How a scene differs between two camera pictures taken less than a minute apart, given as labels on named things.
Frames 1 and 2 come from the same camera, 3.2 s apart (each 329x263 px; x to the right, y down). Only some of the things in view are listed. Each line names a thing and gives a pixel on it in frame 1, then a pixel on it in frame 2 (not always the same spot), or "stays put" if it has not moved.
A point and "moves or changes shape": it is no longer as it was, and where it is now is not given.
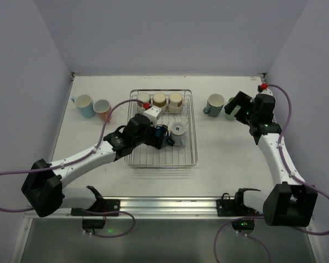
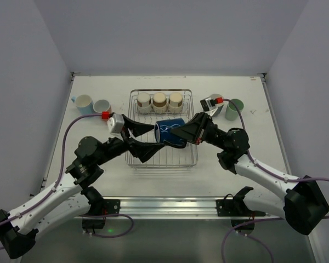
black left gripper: [159, 137] to [125, 133]
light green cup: [231, 116] stays put
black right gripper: [238, 104] to [202, 129]
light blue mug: [85, 104] stays put
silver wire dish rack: [177, 112] stays put
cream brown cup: [175, 103] stays put
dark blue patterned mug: [162, 131] moves or changes shape
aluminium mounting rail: [153, 208] stays put
